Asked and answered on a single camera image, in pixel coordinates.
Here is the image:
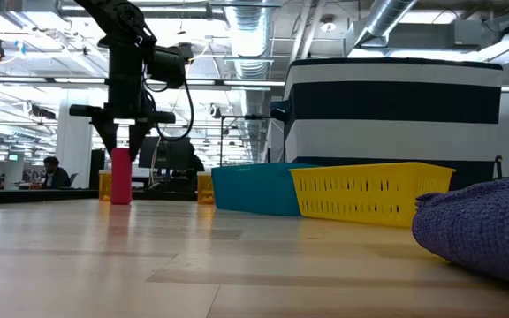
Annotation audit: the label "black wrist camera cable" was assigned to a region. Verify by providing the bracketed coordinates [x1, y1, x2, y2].
[155, 79, 194, 142]

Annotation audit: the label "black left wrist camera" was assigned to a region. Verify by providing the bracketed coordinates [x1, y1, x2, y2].
[147, 43, 190, 89]

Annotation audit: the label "silver corrugated air duct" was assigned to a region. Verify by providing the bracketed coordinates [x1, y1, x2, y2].
[225, 0, 277, 161]

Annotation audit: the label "seated person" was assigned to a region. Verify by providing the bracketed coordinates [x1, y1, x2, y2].
[42, 155, 72, 190]

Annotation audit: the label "black cabinet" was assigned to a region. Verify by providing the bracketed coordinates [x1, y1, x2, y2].
[89, 148, 101, 190]

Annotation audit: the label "person behind monitor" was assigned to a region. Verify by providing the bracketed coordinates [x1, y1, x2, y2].
[186, 143, 206, 178]

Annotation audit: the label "orange pill bottle white cap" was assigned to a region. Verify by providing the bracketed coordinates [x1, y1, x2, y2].
[196, 170, 216, 206]
[98, 169, 112, 202]

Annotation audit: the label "white building pillar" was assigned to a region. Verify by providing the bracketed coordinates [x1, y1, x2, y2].
[52, 87, 94, 190]

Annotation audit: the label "teal plastic tray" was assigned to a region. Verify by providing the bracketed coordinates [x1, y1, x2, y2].
[210, 161, 322, 218]

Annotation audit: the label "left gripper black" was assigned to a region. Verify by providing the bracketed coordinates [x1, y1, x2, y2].
[68, 46, 177, 163]

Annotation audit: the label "silver smooth air duct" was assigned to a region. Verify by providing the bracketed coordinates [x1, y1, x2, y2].
[353, 0, 419, 48]

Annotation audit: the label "red plastic bottle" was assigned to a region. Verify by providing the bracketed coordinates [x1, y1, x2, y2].
[110, 147, 133, 206]

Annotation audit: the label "yellow plastic basket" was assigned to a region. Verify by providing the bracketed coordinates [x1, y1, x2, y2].
[289, 161, 457, 229]

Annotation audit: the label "black computer monitor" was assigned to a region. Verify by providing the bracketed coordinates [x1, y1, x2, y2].
[138, 135, 192, 171]

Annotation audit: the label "navy white striped fabric bin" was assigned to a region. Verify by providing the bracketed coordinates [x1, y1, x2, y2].
[270, 57, 505, 192]

